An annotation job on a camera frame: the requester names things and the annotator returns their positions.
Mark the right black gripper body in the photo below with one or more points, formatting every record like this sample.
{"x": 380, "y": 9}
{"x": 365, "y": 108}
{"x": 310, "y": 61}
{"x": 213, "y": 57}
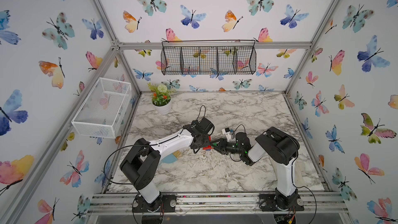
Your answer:
{"x": 229, "y": 148}

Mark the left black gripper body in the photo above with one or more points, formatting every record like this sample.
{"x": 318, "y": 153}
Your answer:
{"x": 204, "y": 142}

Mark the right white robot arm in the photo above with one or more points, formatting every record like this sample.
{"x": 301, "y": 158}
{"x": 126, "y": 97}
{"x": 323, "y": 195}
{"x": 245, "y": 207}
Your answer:
{"x": 282, "y": 148}

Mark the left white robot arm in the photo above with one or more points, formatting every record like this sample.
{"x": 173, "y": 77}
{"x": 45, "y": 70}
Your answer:
{"x": 141, "y": 163}

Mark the white flower pot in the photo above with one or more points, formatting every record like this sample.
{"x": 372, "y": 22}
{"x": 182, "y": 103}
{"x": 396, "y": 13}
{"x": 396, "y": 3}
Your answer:
{"x": 164, "y": 110}

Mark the green artificial plant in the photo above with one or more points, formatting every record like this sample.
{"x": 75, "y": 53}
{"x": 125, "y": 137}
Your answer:
{"x": 161, "y": 94}

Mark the white mesh basket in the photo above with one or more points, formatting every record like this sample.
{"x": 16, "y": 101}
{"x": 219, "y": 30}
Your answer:
{"x": 103, "y": 109}

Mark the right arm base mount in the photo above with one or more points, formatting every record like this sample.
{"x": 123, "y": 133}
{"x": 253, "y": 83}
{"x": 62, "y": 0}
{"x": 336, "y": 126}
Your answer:
{"x": 279, "y": 202}

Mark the black wire basket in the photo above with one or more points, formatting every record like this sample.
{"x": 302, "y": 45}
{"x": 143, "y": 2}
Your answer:
{"x": 208, "y": 57}

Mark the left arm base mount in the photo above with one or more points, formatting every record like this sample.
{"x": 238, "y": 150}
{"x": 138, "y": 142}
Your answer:
{"x": 155, "y": 205}

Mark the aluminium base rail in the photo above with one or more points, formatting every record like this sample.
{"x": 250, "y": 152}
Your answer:
{"x": 218, "y": 203}

